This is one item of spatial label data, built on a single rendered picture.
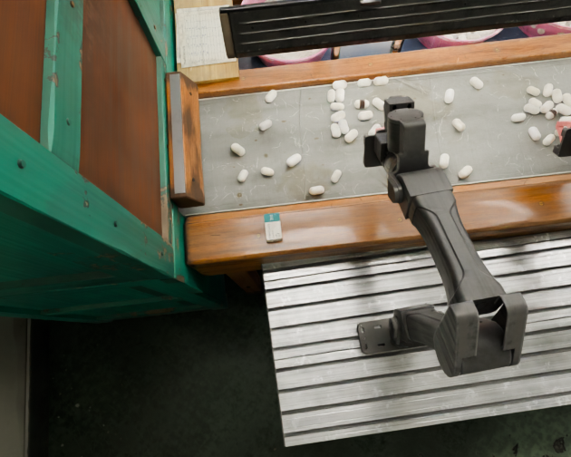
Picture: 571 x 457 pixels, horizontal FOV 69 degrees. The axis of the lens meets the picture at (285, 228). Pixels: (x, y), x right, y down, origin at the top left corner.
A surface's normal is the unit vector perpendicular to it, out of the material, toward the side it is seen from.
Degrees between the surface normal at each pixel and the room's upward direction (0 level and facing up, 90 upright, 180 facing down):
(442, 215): 21
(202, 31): 0
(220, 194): 0
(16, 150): 90
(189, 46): 0
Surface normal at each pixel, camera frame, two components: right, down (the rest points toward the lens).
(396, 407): -0.03, -0.25
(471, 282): -0.09, -0.59
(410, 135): 0.11, 0.55
